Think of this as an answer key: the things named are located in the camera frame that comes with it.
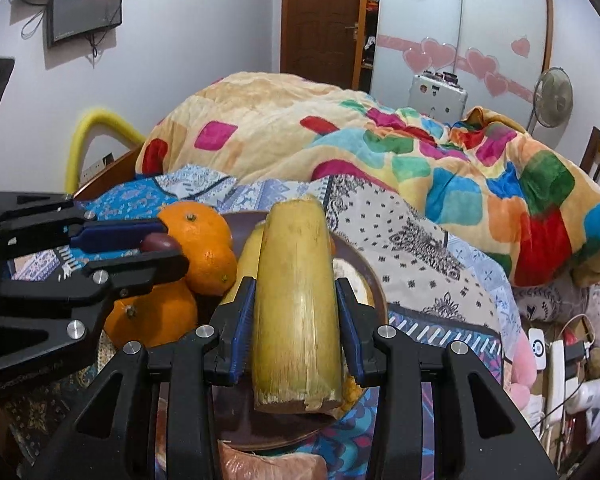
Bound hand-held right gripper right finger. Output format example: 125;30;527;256
332;278;561;480

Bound white device with blue circle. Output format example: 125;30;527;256
527;327;549;369

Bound peach coloured cloth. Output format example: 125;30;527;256
155;395;328;480

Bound blue patterned bedsheet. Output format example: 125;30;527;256
0;165;527;480

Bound white wall socket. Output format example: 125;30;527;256
81;152;117;182

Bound wooden bed frame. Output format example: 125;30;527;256
72;147;147;202

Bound silver hard case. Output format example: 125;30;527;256
411;74;469;124

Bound colourful patchwork blanket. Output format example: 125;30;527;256
135;72;600;289

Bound small black wall monitor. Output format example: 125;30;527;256
46;0;124;50

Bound yellow foam tube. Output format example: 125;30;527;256
64;107;147;196

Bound white power strip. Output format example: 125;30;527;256
550;340;569;412

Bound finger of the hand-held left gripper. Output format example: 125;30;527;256
0;195;170;261
0;249;190;357

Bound thick sugarcane piece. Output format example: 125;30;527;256
250;197;345;414

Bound wooden wardrobe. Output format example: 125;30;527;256
355;0;556;106

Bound standing fan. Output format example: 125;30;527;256
525;67;575;137

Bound black wall cable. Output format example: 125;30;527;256
86;32;112;67
20;0;49;40

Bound white bottle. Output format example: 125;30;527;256
575;377;600;412

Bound large orange with sticker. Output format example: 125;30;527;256
102;280;199;352

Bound pink heart stickers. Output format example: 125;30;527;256
377;0;537;99

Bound black charger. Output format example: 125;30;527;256
565;342;589;379

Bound thin sugarcane piece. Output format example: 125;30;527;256
219;220;267;307

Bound pink plush toy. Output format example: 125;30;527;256
502;330;539;413

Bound large plain orange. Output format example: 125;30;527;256
156;201;235;266

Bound purple plate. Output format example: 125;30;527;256
155;210;388;453

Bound brown wooden door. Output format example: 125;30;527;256
280;0;369;92

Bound clothes on wardrobe shelves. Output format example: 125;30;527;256
361;0;381;70

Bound white sliding wardrobe door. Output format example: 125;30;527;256
370;0;464;97
460;0;552;103

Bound dark purple fruit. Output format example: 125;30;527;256
140;232;180;254

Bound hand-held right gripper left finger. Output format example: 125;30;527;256
22;276;258;480

